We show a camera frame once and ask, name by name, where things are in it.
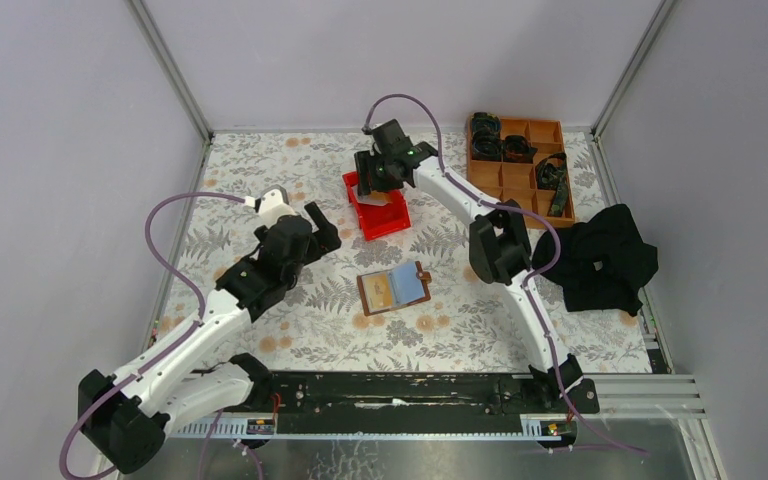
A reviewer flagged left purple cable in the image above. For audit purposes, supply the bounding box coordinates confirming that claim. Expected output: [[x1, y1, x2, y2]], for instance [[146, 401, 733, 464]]
[[57, 192, 259, 480]]

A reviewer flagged perforated metal strip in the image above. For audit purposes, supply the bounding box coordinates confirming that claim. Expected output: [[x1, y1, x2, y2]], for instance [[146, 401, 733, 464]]
[[173, 409, 577, 443]]

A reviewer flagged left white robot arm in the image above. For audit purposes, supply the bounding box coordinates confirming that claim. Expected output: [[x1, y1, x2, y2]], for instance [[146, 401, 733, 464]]
[[60, 201, 341, 479]]

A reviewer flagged brown leather card holder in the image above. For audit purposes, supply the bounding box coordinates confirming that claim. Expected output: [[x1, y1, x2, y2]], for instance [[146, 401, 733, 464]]
[[357, 261, 432, 316]]

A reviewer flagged orange compartment tray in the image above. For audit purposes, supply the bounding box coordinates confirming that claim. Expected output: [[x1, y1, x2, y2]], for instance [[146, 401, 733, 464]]
[[467, 113, 576, 228]]

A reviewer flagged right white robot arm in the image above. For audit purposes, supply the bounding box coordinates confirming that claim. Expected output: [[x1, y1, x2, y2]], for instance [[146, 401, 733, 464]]
[[355, 120, 583, 412]]

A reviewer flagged black cloth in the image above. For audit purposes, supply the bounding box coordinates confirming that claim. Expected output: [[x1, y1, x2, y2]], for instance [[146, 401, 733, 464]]
[[542, 204, 659, 316]]

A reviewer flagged camouflage strap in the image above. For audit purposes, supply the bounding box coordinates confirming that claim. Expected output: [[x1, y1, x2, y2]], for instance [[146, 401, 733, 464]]
[[534, 152, 571, 217]]

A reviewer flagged red plastic bin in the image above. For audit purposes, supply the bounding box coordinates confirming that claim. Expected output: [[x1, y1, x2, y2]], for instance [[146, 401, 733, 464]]
[[342, 172, 412, 241]]

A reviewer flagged purple cable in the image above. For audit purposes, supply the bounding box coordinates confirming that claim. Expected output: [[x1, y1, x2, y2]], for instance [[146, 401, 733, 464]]
[[362, 93, 650, 458], [57, 192, 259, 480]]

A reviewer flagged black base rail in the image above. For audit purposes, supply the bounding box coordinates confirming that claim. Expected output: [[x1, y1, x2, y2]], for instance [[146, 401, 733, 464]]
[[229, 371, 600, 421]]

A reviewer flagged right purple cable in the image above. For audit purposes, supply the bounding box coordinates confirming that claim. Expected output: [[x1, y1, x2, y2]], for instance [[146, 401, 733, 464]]
[[362, 93, 650, 458]]

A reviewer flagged rolled black belt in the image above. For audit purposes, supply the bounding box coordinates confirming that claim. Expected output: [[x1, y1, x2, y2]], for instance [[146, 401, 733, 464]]
[[502, 135, 538, 164]]

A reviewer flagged rolled camouflage belt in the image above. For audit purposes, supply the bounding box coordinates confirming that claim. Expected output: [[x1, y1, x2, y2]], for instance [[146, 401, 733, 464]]
[[470, 112, 503, 161]]

